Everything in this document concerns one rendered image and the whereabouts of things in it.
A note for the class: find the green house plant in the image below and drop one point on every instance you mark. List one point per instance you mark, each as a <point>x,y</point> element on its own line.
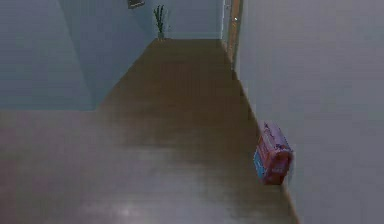
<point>160,20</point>

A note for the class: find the red and blue box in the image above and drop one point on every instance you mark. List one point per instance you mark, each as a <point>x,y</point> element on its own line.
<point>274,156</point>

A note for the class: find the dark framed wall picture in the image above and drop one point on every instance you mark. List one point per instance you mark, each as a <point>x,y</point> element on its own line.
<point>135,3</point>

